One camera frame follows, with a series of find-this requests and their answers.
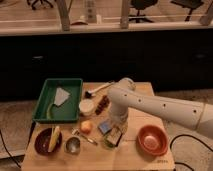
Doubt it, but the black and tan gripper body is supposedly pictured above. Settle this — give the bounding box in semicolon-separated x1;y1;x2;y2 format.
107;127;122;146

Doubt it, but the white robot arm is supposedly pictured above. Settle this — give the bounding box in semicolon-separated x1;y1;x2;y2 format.
107;78;213;139

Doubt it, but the green plastic cup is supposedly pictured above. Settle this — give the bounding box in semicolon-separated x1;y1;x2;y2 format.
103;136;115;149

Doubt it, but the small metal cup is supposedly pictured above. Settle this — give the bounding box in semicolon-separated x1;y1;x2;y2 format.
65;137;80;155

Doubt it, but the orange fruit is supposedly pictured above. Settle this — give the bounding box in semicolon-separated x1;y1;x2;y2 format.
80;120;93;134

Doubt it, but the dark brown sausage toy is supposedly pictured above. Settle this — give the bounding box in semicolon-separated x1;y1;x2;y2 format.
95;95;110;115

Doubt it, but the metal spoon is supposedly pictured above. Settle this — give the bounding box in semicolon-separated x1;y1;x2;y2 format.
72;129;98;146

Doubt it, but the orange plastic bowl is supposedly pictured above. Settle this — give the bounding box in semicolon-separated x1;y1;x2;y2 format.
137;125;168;156

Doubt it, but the white round container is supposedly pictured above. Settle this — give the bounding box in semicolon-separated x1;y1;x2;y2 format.
79;99;95;116

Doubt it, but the grey cloth piece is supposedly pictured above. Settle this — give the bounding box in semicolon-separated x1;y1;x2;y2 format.
54;87;70;106

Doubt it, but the green bean pod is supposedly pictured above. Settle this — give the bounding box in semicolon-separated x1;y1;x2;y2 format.
46;103;54;119

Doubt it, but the dark brown bowl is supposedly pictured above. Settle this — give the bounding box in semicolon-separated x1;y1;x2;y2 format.
34;128;62;156

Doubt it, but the green plastic tray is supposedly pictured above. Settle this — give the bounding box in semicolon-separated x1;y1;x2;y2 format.
33;78;83;124

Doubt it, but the office chair middle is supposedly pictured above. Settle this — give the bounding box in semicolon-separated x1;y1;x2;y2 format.
129;0;158;23

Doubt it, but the office chair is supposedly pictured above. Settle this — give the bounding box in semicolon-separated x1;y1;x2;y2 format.
129;0;158;23
26;0;54;10
171;0;204;22

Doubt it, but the office chair left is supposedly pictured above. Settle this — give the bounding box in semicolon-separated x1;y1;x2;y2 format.
26;0;54;10

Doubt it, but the office chair right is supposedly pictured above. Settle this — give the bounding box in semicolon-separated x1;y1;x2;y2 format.
171;0;204;22

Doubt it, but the white handled dish brush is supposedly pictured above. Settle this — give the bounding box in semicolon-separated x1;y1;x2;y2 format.
84;81;115;98

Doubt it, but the black cable right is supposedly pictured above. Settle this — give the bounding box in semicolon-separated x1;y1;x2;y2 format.
169;133;213;171

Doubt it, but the black cable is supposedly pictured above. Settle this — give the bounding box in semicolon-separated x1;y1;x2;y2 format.
0;129;22;169
169;133;213;171

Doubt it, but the black cable left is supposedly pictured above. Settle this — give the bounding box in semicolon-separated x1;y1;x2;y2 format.
0;129;22;169

